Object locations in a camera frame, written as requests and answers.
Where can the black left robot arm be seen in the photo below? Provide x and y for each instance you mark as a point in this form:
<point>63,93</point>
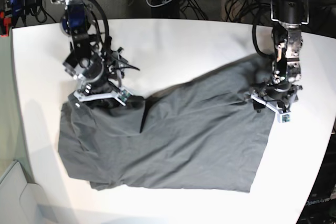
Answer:
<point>288,17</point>

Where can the red clamp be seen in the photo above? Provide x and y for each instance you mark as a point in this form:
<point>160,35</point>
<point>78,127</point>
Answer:
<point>6,23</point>

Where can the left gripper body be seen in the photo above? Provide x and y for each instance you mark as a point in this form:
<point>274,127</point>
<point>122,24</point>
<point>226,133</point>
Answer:
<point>268,91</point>

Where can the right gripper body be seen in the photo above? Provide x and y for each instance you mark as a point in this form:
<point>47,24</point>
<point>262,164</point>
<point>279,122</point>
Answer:
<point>91,74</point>

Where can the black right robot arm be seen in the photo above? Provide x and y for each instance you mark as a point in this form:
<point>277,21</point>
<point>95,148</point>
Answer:
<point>86,24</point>

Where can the grey t-shirt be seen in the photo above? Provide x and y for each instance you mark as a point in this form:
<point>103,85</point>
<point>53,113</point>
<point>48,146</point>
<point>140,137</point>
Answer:
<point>203,134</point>

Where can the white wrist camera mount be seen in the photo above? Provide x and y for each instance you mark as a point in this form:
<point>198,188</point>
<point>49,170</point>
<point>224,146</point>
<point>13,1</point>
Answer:
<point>116,65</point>

